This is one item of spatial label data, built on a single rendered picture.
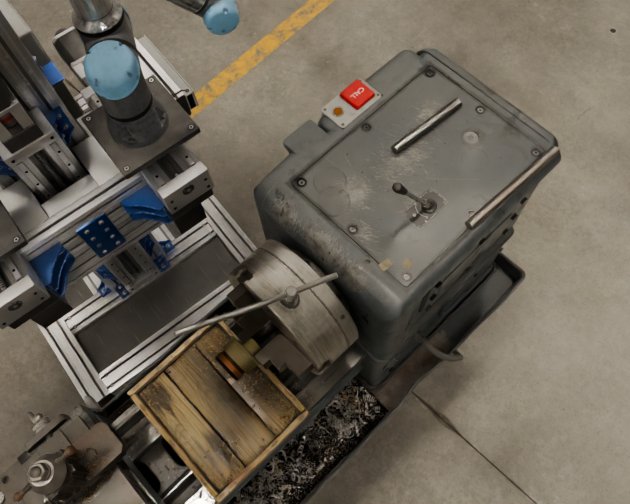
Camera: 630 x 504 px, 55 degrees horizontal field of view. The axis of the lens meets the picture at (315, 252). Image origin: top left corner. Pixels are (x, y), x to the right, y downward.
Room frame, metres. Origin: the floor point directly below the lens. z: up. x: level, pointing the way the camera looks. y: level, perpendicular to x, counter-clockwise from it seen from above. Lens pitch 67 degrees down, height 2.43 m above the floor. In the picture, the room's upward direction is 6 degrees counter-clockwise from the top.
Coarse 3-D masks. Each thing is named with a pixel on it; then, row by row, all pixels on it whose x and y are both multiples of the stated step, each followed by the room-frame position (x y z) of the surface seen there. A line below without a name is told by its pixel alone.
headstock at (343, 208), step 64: (448, 64) 0.96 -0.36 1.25; (384, 128) 0.80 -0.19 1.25; (448, 128) 0.78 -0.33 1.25; (512, 128) 0.76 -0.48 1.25; (256, 192) 0.68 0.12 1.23; (320, 192) 0.65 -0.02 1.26; (384, 192) 0.63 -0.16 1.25; (448, 192) 0.62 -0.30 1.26; (320, 256) 0.51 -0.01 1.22; (384, 256) 0.48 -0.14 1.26; (448, 256) 0.47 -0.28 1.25; (384, 320) 0.35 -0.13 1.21
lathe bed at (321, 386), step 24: (336, 360) 0.36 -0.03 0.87; (360, 360) 0.36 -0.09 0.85; (288, 384) 0.31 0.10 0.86; (312, 384) 0.30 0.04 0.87; (336, 384) 0.30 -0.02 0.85; (312, 408) 0.25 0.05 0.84; (120, 432) 0.23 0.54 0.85; (144, 432) 0.22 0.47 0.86; (216, 432) 0.22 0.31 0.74; (144, 456) 0.17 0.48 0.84; (168, 456) 0.16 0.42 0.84; (168, 480) 0.11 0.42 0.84; (192, 480) 0.10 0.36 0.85
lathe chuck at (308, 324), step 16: (256, 256) 0.54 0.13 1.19; (272, 256) 0.52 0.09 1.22; (240, 272) 0.50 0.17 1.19; (256, 272) 0.49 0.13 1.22; (272, 272) 0.48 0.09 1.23; (288, 272) 0.47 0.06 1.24; (256, 288) 0.44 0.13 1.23; (272, 288) 0.44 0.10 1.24; (272, 304) 0.40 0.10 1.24; (304, 304) 0.40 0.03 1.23; (320, 304) 0.40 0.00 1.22; (272, 320) 0.40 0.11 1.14; (288, 320) 0.37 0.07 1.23; (304, 320) 0.37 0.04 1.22; (320, 320) 0.37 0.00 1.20; (288, 336) 0.36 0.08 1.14; (304, 336) 0.34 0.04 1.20; (320, 336) 0.34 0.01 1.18; (336, 336) 0.35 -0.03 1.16; (304, 352) 0.32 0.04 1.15; (320, 352) 0.31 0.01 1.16; (336, 352) 0.32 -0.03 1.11
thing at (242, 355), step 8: (232, 336) 0.38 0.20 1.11; (232, 344) 0.36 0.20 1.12; (240, 344) 0.36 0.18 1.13; (248, 344) 0.36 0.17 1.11; (256, 344) 0.36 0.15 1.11; (224, 352) 0.35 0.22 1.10; (232, 352) 0.34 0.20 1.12; (240, 352) 0.34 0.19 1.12; (248, 352) 0.34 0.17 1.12; (256, 352) 0.34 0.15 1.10; (216, 360) 0.33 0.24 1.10; (224, 360) 0.33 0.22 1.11; (232, 360) 0.33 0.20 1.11; (240, 360) 0.32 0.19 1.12; (248, 360) 0.32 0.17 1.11; (256, 360) 0.32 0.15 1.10; (224, 368) 0.31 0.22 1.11; (232, 368) 0.31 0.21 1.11; (240, 368) 0.31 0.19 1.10; (248, 368) 0.31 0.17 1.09; (232, 376) 0.29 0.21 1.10; (240, 376) 0.29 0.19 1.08
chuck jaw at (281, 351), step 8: (280, 336) 0.37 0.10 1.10; (272, 344) 0.36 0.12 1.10; (280, 344) 0.35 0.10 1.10; (288, 344) 0.35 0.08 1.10; (264, 352) 0.34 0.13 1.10; (272, 352) 0.34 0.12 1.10; (280, 352) 0.34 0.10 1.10; (288, 352) 0.33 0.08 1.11; (296, 352) 0.33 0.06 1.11; (264, 360) 0.32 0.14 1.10; (272, 360) 0.32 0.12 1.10; (280, 360) 0.32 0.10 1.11; (288, 360) 0.31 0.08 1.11; (296, 360) 0.31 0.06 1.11; (304, 360) 0.31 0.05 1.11; (264, 368) 0.31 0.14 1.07; (280, 368) 0.30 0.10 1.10; (296, 368) 0.29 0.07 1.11; (304, 368) 0.29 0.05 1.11; (312, 368) 0.30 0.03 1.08; (320, 368) 0.30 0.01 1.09; (304, 376) 0.28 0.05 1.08
